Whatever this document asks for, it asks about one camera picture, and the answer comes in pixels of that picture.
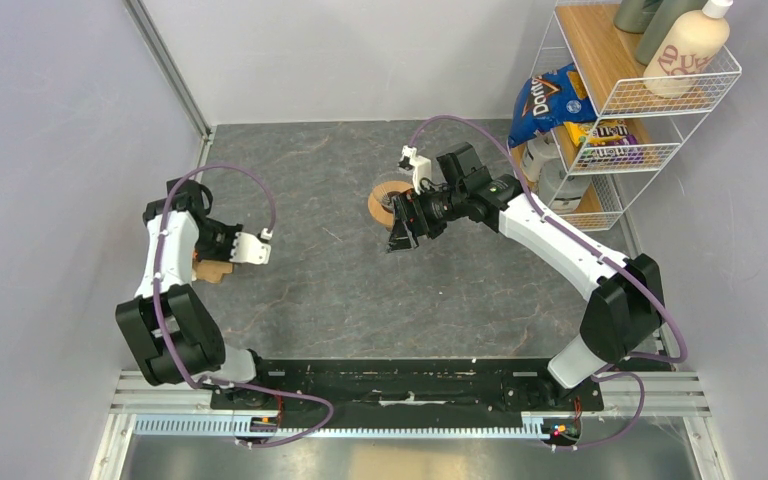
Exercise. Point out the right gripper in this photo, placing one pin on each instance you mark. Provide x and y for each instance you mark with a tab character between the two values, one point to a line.
405	233

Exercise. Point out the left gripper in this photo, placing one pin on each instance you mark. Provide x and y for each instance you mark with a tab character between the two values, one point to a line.
227	253

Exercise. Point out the brown paper coffee filters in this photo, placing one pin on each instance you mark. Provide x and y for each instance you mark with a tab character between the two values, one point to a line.
211	271

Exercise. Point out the clear glass dripper cone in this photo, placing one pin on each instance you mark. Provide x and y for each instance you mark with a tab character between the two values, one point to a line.
388	186

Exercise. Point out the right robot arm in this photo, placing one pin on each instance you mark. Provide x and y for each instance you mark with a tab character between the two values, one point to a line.
619	290

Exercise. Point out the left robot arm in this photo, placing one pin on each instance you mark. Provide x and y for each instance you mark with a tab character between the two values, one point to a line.
166	321

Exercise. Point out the blue doritos chip bag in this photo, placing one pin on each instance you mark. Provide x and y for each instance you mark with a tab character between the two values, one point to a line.
547	101

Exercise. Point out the yellow m&m candy bag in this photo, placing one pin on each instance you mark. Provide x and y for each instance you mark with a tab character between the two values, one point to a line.
605	141

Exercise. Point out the green pump bottle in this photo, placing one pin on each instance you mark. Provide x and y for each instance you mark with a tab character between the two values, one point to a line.
634	16
664	18

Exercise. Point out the cream pump lotion bottle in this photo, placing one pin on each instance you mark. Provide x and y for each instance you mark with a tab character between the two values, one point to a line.
690	45

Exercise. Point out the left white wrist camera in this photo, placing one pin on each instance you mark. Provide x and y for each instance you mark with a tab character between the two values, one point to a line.
252	249

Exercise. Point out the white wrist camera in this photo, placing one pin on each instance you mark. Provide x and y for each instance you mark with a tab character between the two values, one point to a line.
417	166
252	249

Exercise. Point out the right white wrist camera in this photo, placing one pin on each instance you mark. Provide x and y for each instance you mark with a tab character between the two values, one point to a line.
417	166

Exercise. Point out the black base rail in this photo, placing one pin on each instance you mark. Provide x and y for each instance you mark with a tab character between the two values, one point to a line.
407	393

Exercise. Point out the white cable duct strip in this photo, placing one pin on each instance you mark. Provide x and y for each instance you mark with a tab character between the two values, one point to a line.
246	426

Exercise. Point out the aluminium frame post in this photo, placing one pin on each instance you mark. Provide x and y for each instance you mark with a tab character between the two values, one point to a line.
154	41

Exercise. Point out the white wire shelf rack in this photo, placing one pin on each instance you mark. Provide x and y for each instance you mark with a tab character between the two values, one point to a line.
583	33

